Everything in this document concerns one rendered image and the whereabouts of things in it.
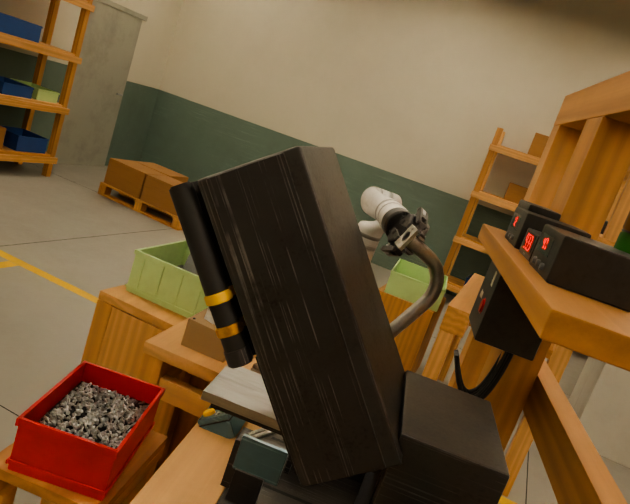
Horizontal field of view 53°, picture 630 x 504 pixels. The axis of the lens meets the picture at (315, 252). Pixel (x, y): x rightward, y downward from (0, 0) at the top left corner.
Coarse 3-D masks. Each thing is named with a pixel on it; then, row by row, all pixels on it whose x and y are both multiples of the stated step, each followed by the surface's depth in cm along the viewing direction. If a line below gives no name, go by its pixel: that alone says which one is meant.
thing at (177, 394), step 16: (144, 368) 195; (160, 368) 194; (176, 368) 213; (160, 384) 196; (176, 384) 195; (160, 400) 223; (176, 400) 196; (192, 400) 194; (160, 416) 224; (176, 416) 227; (160, 432) 225; (160, 464) 230
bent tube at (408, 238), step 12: (408, 228) 134; (396, 240) 134; (408, 240) 131; (420, 252) 132; (432, 252) 134; (432, 264) 134; (432, 276) 136; (432, 288) 136; (420, 300) 138; (432, 300) 137; (408, 312) 138; (420, 312) 138; (396, 324) 138; (408, 324) 138
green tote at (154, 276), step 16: (144, 256) 241; (160, 256) 261; (176, 256) 275; (144, 272) 242; (160, 272) 240; (176, 272) 238; (128, 288) 245; (144, 288) 243; (160, 288) 241; (176, 288) 239; (192, 288) 237; (160, 304) 242; (176, 304) 240; (192, 304) 238
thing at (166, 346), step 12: (180, 324) 215; (156, 336) 199; (168, 336) 202; (180, 336) 205; (144, 348) 194; (156, 348) 193; (168, 348) 194; (180, 348) 197; (168, 360) 192; (180, 360) 191; (192, 360) 191; (204, 360) 194; (216, 360) 197; (192, 372) 191; (204, 372) 190; (216, 372) 189
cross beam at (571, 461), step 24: (552, 384) 139; (528, 408) 140; (552, 408) 125; (552, 432) 120; (576, 432) 115; (552, 456) 116; (576, 456) 105; (600, 456) 108; (552, 480) 111; (576, 480) 102; (600, 480) 98
